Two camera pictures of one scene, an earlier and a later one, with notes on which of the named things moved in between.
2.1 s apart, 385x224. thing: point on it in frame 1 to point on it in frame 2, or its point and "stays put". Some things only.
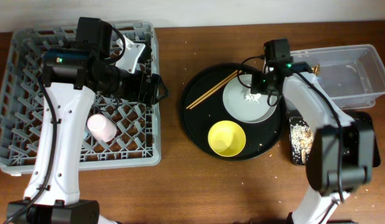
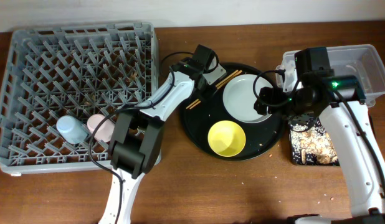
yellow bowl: (227, 138) stays put
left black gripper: (150, 97) to (205, 96)
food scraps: (301, 139) stays put
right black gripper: (255, 86) to (274, 94)
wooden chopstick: (212, 89) stays put
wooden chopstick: (215, 89) stays put
